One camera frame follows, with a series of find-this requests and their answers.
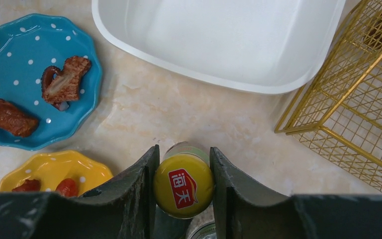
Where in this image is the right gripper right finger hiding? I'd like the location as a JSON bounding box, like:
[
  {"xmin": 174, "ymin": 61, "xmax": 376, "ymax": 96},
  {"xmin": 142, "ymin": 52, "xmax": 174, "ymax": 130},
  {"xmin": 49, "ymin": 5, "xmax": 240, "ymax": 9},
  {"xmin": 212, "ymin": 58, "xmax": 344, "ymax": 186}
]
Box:
[{"xmin": 210, "ymin": 147, "xmax": 382, "ymax": 239}]

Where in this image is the yellow polka dot plate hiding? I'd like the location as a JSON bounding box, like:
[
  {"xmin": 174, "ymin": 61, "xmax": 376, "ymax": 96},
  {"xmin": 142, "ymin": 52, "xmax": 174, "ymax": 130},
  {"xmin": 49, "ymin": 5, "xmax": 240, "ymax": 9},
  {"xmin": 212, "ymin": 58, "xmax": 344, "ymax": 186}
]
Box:
[{"xmin": 0, "ymin": 150, "xmax": 113, "ymax": 195}]

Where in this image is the small red piece on yellow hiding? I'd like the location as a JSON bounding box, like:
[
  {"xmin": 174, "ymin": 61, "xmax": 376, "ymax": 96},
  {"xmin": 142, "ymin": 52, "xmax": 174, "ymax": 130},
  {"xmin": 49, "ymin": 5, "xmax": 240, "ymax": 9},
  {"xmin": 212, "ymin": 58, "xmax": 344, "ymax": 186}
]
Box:
[{"xmin": 11, "ymin": 179, "xmax": 41, "ymax": 192}]

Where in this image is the red meat piece on blue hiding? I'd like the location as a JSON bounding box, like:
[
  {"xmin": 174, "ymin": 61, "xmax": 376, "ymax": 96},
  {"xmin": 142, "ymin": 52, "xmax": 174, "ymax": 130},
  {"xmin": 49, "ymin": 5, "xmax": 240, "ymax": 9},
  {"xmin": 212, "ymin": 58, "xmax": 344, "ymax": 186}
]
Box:
[{"xmin": 0, "ymin": 99, "xmax": 39, "ymax": 137}]

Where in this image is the white rectangular basin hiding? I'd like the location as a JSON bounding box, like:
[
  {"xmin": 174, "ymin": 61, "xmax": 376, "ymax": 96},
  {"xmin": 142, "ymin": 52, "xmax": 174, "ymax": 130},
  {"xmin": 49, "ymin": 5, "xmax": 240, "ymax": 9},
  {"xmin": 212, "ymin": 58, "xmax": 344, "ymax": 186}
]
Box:
[{"xmin": 92, "ymin": 0, "xmax": 345, "ymax": 95}]

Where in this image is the silver lid glass jar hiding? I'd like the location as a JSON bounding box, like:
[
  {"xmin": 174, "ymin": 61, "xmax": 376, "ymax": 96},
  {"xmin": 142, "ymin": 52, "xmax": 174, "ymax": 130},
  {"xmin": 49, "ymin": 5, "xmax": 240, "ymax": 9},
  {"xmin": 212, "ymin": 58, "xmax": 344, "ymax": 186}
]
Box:
[{"xmin": 186, "ymin": 204, "xmax": 217, "ymax": 239}]

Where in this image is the gold wire rack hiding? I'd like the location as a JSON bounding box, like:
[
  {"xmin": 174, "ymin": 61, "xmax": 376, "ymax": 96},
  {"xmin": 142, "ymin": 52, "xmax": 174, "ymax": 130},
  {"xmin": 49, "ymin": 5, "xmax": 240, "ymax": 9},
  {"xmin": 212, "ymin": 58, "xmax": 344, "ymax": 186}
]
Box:
[{"xmin": 275, "ymin": 0, "xmax": 382, "ymax": 192}]

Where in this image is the brown meat piece on blue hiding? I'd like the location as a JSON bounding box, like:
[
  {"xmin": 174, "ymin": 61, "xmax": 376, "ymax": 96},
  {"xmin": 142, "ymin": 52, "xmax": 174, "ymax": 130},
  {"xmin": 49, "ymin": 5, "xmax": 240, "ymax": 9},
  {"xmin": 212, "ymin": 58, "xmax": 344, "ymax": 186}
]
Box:
[{"xmin": 41, "ymin": 56, "xmax": 92, "ymax": 112}]

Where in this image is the red sausage on yellow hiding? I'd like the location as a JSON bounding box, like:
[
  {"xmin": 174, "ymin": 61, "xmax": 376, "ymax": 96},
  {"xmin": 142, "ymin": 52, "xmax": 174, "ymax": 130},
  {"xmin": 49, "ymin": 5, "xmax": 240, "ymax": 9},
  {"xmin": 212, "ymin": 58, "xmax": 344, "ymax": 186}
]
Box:
[{"xmin": 55, "ymin": 178, "xmax": 79, "ymax": 197}]

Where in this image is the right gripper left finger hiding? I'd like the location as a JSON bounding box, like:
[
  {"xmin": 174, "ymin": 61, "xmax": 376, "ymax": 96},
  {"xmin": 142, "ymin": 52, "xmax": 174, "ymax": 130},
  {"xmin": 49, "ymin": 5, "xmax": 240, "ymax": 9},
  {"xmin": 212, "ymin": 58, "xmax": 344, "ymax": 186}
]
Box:
[{"xmin": 0, "ymin": 145, "xmax": 160, "ymax": 239}]

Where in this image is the blue polka dot plate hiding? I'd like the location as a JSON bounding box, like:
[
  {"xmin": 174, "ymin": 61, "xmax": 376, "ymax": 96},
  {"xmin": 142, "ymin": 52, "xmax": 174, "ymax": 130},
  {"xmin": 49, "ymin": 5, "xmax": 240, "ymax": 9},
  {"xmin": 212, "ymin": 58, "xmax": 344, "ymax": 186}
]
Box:
[{"xmin": 0, "ymin": 13, "xmax": 102, "ymax": 151}]

